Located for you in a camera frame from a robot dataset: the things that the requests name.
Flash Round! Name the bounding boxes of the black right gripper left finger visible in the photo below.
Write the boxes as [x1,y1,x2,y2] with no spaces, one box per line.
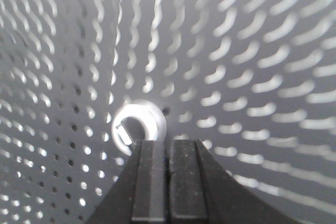
[87,140,167,223]

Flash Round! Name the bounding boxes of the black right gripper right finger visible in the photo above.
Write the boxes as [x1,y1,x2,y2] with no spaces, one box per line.
[169,140,297,223]

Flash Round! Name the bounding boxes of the black perforated pegboard panel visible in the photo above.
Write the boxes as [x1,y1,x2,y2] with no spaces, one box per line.
[1,0,335,223]

